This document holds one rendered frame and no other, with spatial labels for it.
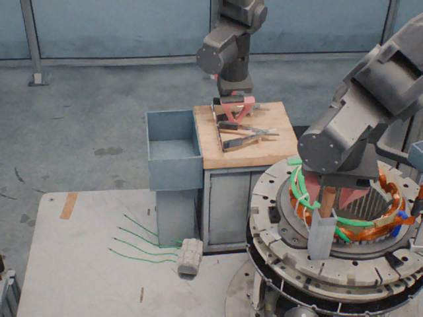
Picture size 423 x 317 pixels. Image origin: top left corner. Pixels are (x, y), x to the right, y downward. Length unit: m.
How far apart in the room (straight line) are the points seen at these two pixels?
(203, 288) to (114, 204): 0.34
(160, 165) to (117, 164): 1.67
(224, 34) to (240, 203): 0.38
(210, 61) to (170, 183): 0.27
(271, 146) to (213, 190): 0.15
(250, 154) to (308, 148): 0.49
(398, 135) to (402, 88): 0.79
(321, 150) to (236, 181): 0.55
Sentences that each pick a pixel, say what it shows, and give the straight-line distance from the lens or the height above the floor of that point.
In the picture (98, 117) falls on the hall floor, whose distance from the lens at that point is 3.14.
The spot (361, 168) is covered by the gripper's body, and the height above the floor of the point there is 1.30.
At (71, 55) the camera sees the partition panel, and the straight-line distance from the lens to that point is 3.41.
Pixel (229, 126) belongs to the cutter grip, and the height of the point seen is 1.09.
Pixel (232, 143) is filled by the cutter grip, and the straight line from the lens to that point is 1.15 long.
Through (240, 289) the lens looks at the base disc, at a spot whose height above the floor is 0.80.
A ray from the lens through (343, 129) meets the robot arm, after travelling 0.67.
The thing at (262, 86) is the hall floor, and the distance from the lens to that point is 3.39.
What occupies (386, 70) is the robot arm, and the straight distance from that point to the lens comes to 0.68.
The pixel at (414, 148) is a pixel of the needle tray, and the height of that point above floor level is 1.06.
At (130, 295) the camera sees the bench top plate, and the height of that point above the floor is 0.78.
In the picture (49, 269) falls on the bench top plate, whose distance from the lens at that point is 1.36.
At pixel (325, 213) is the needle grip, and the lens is 0.88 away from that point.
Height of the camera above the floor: 1.79
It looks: 39 degrees down
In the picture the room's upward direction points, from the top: 2 degrees clockwise
